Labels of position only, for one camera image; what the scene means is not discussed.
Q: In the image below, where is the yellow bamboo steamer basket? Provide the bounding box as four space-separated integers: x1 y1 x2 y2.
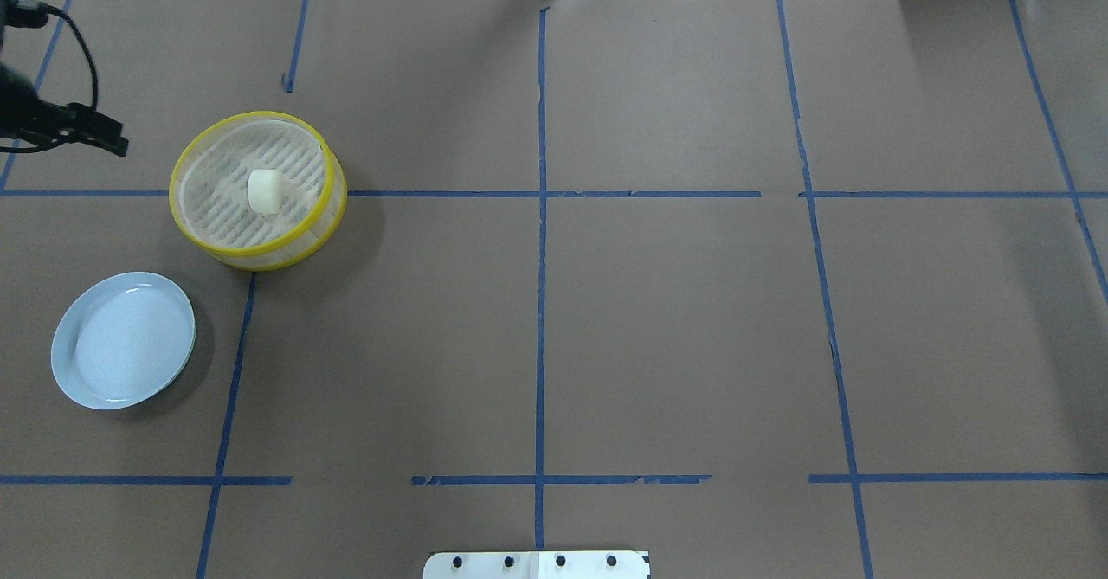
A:
170 111 348 272

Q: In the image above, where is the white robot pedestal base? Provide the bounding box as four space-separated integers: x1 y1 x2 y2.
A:
422 549 652 578

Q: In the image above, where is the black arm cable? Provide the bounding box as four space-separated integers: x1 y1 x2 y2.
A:
0 3 101 154

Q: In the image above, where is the white steamed bun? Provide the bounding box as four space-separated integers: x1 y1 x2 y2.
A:
247 169 286 217

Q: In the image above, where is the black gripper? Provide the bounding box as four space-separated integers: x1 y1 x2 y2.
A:
1 63 130 158

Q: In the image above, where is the light blue plate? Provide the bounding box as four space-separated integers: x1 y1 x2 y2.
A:
50 272 196 410

